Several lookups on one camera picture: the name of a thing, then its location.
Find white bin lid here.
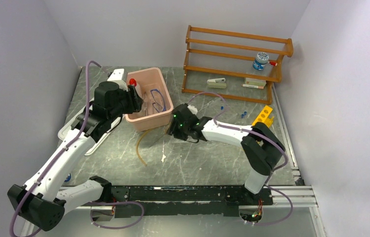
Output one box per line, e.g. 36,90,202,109
57,110,125,157

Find blue tool at table edge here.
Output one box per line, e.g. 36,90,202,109
64,173,72,183

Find blue safety glasses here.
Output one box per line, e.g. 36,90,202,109
150,89,167,113

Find wooden shelf rack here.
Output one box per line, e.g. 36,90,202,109
182,25,294,105

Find amber rubber tubing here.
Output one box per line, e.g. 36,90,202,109
135,129,154,167

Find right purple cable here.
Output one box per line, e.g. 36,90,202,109
186,91,294,228

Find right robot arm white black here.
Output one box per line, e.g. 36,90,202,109
167,103,288,204

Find yellow test tube rack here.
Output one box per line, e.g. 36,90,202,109
252,105,274,128

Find pink plastic bin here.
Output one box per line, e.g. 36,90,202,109
125,67,173,132

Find red cap wash bottle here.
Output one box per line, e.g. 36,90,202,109
129,78,138,86

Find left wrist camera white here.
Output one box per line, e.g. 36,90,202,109
107,69,128,91

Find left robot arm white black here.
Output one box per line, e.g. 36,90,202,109
7,80,143,231

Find small blue caps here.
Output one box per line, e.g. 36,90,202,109
221,106,249,119

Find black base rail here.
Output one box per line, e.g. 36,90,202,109
107,185,273,218

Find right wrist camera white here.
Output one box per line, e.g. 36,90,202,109
187,105,198,115

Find aluminium frame rail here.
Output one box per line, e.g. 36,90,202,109
20,163,319,237

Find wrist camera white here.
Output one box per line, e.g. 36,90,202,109
107,69,128,91
187,105,198,115

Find red capped tube on shelf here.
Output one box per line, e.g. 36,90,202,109
269,61,278,66

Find white stapler on shelf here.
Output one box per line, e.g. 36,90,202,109
207,78,227,89

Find blue white jar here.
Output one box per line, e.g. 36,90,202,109
253,52,269,71

